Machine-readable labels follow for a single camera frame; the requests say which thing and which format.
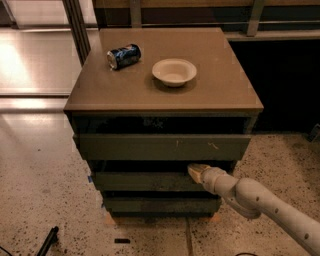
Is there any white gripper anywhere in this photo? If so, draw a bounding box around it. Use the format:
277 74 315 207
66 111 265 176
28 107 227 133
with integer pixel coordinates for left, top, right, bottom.
187 163 238 197

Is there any grey drawer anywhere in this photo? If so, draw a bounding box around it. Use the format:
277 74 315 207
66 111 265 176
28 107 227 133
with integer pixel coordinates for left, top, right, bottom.
92 172 204 192
74 134 251 161
104 198 221 214

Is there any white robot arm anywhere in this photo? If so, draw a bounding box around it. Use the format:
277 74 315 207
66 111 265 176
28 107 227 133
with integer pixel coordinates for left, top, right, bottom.
188 164 320 256

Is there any grey drawer cabinet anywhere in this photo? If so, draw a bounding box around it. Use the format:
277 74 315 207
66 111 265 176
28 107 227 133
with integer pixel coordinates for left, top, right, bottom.
64 28 263 217

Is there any grey bottom drawer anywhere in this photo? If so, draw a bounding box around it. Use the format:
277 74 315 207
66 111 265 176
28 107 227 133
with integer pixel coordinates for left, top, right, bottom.
104 198 221 214

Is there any grey top drawer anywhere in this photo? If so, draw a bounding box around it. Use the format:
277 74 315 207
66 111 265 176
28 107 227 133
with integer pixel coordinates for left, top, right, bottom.
74 134 251 161

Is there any white bowl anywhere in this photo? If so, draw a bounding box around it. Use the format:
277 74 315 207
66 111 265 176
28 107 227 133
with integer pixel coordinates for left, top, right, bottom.
152 58 197 87

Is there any blue tape piece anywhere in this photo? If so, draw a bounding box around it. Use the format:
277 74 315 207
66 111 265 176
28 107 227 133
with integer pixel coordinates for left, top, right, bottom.
87 176 93 183

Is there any small black floor marker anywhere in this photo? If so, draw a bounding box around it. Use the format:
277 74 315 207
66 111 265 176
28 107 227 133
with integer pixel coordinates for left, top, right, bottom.
114 238 131 244

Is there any blue soda can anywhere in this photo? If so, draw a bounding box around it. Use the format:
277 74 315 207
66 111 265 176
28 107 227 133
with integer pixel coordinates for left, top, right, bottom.
107 44 141 70

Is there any metal railing shelf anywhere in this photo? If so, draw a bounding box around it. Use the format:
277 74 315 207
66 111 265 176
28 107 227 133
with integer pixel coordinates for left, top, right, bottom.
92 0 320 41

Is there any black bar on floor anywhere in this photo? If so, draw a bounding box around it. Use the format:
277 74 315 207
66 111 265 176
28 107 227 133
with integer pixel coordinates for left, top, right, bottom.
36 226 59 256

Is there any metal window frame post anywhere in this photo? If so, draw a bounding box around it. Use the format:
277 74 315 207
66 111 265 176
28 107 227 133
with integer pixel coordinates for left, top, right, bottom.
62 0 91 65

